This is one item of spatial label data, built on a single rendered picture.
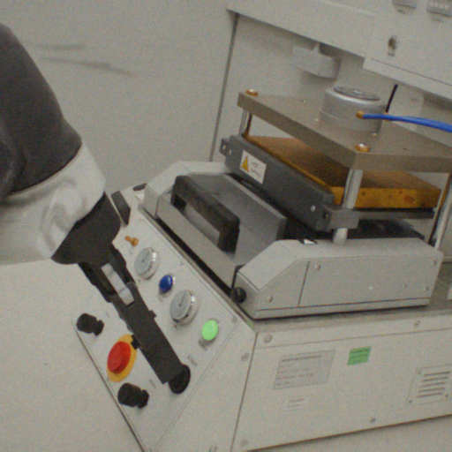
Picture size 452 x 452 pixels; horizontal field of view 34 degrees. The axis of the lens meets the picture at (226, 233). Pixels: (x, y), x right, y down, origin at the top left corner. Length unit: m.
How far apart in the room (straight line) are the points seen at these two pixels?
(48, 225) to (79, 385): 0.38
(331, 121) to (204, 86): 1.63
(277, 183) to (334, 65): 1.09
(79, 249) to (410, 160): 0.39
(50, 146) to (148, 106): 1.86
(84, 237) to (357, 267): 0.32
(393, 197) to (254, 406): 0.30
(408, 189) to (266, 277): 0.23
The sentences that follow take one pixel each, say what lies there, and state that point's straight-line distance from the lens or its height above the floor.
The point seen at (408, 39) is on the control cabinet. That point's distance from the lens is 1.08.
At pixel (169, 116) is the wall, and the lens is 2.50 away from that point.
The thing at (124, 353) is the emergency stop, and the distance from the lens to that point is 0.92.
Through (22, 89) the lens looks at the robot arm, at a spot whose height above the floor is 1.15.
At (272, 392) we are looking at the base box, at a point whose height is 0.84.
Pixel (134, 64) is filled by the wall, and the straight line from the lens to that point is 2.42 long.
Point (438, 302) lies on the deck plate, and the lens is 0.94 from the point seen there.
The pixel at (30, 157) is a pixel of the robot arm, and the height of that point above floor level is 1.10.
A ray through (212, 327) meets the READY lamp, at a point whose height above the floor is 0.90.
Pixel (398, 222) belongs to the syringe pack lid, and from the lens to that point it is 0.95.
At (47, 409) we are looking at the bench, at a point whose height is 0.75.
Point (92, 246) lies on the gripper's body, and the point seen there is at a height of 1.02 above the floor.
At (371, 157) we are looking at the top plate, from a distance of 0.81.
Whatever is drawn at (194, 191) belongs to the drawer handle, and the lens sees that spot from 0.88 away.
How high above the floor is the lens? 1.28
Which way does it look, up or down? 21 degrees down
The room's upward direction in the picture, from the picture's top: 11 degrees clockwise
